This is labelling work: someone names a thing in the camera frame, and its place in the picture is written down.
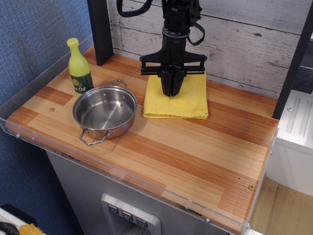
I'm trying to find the yellow cloth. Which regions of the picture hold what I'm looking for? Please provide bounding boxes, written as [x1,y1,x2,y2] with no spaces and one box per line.
[143,74,208,119]

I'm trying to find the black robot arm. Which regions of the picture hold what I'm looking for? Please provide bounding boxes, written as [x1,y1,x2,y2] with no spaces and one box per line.
[140,0,207,96]

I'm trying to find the black and yellow object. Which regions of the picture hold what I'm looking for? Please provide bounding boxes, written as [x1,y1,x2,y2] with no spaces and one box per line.
[0,205,44,235]

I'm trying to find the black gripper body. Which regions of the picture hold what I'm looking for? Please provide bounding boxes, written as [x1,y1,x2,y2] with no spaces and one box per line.
[140,31,207,76]

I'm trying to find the black left frame post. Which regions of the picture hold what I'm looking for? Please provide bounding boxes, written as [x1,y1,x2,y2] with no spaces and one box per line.
[87,0,114,66]

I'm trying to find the black right frame post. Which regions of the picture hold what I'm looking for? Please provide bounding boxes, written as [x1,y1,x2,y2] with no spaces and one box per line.
[272,1,313,120]

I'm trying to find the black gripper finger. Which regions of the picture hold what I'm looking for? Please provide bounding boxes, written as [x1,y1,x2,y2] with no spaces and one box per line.
[172,70,185,96]
[161,70,173,96]

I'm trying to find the stainless steel pot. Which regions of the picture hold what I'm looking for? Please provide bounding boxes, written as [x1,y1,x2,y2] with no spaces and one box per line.
[72,79,137,145]

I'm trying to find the yellow olive oil bottle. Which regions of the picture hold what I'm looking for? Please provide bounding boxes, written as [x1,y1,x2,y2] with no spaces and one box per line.
[67,38,94,96]

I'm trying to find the clear acrylic table guard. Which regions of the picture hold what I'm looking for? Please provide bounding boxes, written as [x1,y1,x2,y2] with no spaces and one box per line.
[6,48,278,235]

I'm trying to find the black braided cable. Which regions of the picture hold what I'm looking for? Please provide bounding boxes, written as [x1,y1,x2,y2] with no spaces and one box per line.
[116,0,206,47]

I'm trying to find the white toy sink unit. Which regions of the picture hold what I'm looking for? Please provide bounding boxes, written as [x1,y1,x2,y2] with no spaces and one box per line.
[266,90,313,196]

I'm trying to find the grey toy fridge cabinet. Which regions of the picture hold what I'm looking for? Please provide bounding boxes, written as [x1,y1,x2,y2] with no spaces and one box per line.
[47,152,227,235]

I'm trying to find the black frame post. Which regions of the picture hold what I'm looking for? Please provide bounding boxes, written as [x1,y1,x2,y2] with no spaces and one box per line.
[87,0,114,66]
[272,1,313,120]

